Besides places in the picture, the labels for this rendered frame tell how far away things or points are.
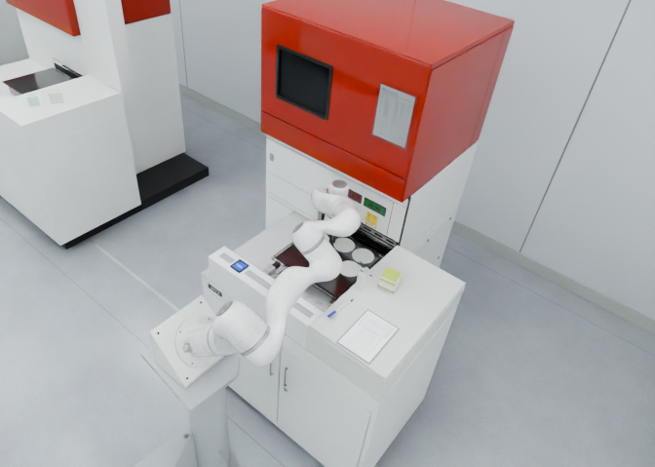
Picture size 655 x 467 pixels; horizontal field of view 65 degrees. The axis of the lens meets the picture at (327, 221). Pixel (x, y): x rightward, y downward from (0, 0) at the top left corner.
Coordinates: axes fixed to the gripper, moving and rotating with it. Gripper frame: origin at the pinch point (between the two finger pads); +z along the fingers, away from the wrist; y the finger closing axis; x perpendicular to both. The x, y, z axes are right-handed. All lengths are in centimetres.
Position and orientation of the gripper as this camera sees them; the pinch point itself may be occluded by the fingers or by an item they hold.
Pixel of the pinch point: (332, 240)
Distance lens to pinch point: 237.1
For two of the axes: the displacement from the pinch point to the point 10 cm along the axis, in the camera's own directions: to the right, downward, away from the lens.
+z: -0.9, 7.7, 6.3
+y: 9.9, 1.2, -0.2
